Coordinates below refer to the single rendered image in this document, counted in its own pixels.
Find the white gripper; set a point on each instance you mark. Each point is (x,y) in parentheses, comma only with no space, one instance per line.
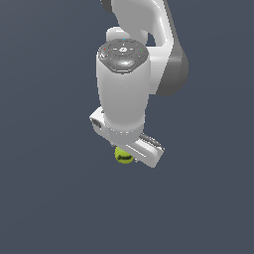
(145,150)

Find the yellow-green tennis ball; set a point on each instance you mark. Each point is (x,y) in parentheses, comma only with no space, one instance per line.
(123,156)

